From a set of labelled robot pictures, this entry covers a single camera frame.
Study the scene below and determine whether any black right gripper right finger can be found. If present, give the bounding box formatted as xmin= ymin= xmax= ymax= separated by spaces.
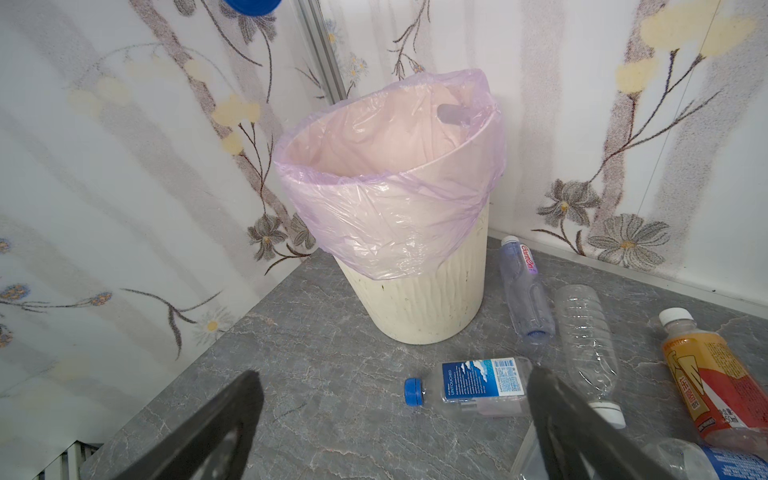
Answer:
xmin=527 ymin=366 xmax=672 ymax=480

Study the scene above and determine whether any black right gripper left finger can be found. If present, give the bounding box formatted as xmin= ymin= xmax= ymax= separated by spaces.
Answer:
xmin=117 ymin=370 xmax=265 ymax=479

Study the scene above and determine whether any untouched water blue label bottle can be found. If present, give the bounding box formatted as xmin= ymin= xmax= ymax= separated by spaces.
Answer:
xmin=403 ymin=357 xmax=533 ymax=418

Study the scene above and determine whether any Pepsi blue label bottle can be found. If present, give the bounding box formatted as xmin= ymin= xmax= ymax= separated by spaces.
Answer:
xmin=642 ymin=438 xmax=768 ymax=480

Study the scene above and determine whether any soda water blue label bottle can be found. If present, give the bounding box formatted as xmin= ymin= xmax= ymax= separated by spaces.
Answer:
xmin=225 ymin=0 xmax=281 ymax=17

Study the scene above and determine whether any cream waste bin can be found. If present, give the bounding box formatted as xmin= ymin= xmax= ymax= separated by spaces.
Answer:
xmin=337 ymin=207 xmax=489 ymax=345

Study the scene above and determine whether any pink bin liner bag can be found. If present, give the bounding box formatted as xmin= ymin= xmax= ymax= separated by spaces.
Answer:
xmin=273 ymin=69 xmax=507 ymax=280

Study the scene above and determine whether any clear square bottle green band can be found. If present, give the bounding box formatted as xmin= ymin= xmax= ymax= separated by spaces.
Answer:
xmin=510 ymin=422 xmax=538 ymax=480

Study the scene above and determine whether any clear ribbed bottle white cap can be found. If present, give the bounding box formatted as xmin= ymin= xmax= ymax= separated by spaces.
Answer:
xmin=554 ymin=285 xmax=626 ymax=429

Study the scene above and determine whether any purple tinted Cancer bottle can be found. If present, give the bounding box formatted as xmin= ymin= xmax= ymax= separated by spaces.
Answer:
xmin=499 ymin=236 xmax=556 ymax=345

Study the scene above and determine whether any orange red label bottle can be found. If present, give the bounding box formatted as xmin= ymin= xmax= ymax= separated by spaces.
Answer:
xmin=658 ymin=307 xmax=767 ymax=455

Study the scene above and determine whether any white slotted cable duct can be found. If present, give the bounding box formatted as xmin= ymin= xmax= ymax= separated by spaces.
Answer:
xmin=34 ymin=441 xmax=101 ymax=480

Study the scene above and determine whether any left aluminium corner post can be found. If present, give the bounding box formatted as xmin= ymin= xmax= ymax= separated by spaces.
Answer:
xmin=295 ymin=0 xmax=347 ymax=104

